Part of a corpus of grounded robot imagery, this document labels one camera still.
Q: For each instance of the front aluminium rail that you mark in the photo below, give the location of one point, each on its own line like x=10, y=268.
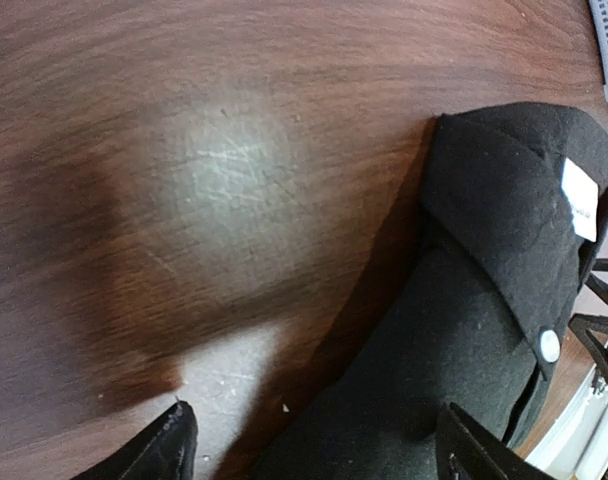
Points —
x=576, y=446

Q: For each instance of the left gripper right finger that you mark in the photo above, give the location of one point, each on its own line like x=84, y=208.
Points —
x=466, y=450

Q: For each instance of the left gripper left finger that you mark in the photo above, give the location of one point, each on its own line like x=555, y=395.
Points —
x=164, y=449

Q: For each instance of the black long sleeve shirt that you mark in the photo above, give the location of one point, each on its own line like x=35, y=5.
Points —
x=513, y=210

